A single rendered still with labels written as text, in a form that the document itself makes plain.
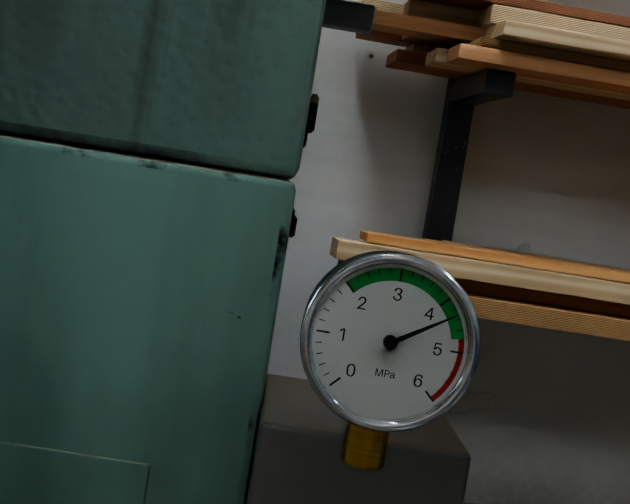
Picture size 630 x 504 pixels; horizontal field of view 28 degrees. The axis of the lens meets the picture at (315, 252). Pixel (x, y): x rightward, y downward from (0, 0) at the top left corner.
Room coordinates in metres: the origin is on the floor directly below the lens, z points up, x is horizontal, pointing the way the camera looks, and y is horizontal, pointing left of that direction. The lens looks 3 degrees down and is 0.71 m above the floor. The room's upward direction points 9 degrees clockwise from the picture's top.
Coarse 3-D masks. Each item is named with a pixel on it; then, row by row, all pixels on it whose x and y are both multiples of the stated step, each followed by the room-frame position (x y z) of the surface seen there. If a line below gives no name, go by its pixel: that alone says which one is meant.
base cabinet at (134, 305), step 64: (0, 192) 0.49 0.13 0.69; (64, 192) 0.49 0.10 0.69; (128, 192) 0.49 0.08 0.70; (192, 192) 0.49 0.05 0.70; (256, 192) 0.49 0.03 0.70; (0, 256) 0.49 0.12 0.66; (64, 256) 0.49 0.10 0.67; (128, 256) 0.49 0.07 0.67; (192, 256) 0.49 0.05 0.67; (256, 256) 0.49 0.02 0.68; (0, 320) 0.49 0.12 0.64; (64, 320) 0.49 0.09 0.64; (128, 320) 0.49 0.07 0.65; (192, 320) 0.49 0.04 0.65; (256, 320) 0.49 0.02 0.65; (0, 384) 0.49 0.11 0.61; (64, 384) 0.49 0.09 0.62; (128, 384) 0.49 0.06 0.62; (192, 384) 0.49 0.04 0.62; (256, 384) 0.49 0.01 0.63; (0, 448) 0.49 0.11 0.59; (64, 448) 0.49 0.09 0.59; (128, 448) 0.49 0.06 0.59; (192, 448) 0.49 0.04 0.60
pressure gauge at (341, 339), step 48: (336, 288) 0.43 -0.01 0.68; (384, 288) 0.43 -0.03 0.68; (432, 288) 0.43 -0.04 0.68; (336, 336) 0.43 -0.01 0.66; (384, 336) 0.43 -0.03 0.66; (432, 336) 0.43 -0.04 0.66; (480, 336) 0.43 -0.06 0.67; (336, 384) 0.43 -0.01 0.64; (384, 384) 0.43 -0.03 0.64; (432, 384) 0.43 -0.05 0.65; (384, 432) 0.46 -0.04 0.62
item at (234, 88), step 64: (0, 0) 0.49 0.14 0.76; (64, 0) 0.49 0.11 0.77; (128, 0) 0.49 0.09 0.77; (192, 0) 0.49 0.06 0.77; (256, 0) 0.49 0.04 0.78; (320, 0) 0.50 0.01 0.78; (0, 64) 0.49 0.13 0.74; (64, 64) 0.49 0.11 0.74; (128, 64) 0.49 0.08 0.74; (192, 64) 0.49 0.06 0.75; (256, 64) 0.49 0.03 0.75; (0, 128) 0.49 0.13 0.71; (64, 128) 0.49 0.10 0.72; (128, 128) 0.49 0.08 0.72; (192, 128) 0.49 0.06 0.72; (256, 128) 0.49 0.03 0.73
